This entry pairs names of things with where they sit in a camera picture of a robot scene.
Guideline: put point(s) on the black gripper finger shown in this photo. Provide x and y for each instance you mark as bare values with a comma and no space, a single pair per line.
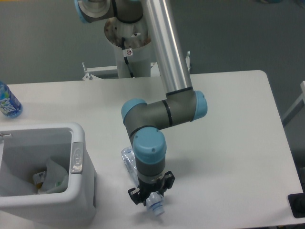
167,182
138,196

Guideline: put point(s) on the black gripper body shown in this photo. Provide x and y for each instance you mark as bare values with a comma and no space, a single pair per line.
146,189

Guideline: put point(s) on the clear plastic bottle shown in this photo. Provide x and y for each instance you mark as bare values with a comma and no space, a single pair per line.
154,202

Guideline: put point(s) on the white paper wrapper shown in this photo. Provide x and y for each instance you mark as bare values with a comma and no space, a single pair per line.
54,179

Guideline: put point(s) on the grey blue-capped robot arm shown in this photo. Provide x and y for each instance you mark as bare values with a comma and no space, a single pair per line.
144,122

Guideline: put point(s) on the trash inside the can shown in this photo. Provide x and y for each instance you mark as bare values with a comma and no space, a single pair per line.
39,179

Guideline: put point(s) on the white plastic trash can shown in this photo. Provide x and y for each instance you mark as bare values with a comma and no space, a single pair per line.
24,151

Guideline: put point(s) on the black device at table edge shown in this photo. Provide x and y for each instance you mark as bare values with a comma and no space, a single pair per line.
297,204

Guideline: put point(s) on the blue labelled water bottle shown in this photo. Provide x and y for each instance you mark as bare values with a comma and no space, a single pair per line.
10,106

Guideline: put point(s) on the white middle mounting bracket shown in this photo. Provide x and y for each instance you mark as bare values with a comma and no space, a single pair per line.
154,70

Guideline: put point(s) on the white left mounting bracket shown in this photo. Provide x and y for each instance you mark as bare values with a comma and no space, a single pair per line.
108,72

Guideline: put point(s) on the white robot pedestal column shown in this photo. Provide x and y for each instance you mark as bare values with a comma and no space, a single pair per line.
132,47

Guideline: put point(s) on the white frame at right edge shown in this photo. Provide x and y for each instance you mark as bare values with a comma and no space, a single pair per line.
296,106

